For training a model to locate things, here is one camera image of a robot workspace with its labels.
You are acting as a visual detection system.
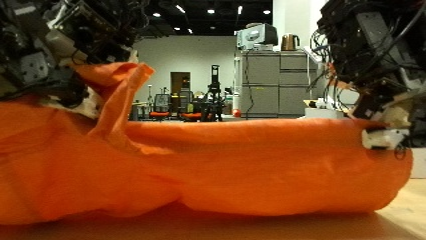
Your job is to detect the orange button shirt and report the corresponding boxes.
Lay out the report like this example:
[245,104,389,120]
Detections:
[0,62,415,226]

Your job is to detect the copper kettle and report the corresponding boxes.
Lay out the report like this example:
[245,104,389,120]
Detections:
[280,33,301,52]

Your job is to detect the white storage box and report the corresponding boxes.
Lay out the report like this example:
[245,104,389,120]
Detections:
[304,107,345,120]

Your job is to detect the grey boxy monitor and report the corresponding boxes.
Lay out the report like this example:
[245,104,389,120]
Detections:
[236,23,280,52]

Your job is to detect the tall grey filing cabinet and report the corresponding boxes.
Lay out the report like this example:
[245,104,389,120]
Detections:
[239,49,321,119]

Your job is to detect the orange mesh-back office chair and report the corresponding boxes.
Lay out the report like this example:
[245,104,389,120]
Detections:
[150,93,172,122]

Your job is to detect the brown door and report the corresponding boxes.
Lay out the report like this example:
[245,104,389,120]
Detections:
[170,71,192,98]

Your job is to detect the black camera tripod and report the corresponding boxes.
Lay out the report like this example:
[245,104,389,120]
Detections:
[200,64,226,123]

